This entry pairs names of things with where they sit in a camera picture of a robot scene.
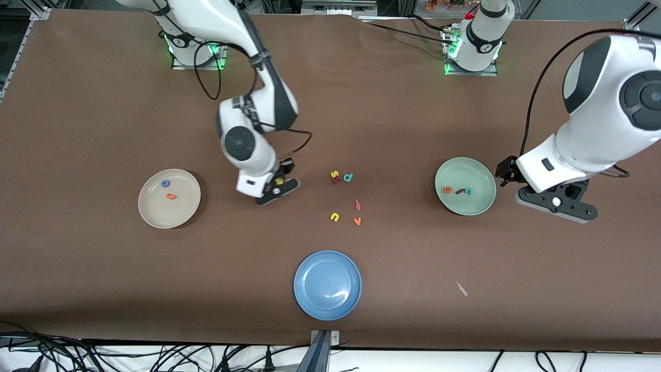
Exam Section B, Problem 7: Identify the green plate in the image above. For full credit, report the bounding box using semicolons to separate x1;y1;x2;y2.
434;157;497;216

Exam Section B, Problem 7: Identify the beige brown plate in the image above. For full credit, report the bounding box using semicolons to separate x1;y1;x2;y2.
138;168;202;229

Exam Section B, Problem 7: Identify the brown table cover sheet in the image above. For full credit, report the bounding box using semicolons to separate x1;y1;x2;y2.
0;8;661;353

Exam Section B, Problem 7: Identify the blue plate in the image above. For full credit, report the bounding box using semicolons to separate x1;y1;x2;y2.
293;250;363;321

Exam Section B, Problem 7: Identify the grey power strip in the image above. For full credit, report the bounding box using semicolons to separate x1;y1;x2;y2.
301;0;379;16

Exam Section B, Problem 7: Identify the orange decorative object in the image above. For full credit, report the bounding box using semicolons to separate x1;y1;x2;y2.
424;0;466;12

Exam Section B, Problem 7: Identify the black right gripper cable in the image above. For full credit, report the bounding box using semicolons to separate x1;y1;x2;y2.
257;121;313;167

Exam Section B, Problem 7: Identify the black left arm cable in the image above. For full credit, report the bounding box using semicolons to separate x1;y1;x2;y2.
519;28;661;158

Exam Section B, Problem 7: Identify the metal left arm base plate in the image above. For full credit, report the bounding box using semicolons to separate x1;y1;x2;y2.
442;28;499;77

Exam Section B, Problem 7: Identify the black right arm cable loop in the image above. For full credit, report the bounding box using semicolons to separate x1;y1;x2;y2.
194;41;223;101

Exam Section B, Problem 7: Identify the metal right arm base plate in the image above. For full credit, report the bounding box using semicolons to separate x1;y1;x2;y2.
171;44;228;70

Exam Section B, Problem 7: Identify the black base power cable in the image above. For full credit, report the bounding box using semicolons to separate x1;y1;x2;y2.
405;13;452;32
361;21;455;47

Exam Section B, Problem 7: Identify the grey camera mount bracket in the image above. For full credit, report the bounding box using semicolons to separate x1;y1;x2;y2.
302;330;341;372

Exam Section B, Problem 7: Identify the aluminium frame profile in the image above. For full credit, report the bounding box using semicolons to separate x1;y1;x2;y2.
622;0;661;33
0;6;52;104

